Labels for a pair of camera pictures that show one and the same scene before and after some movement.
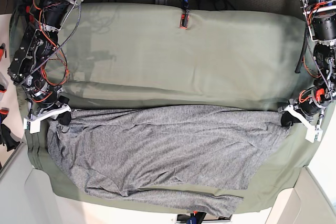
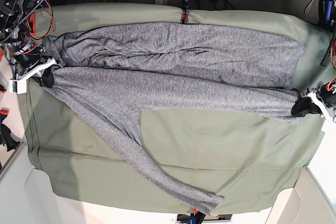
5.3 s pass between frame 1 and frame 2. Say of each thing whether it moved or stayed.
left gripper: moved
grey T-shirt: moved
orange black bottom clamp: stayed
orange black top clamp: stayed
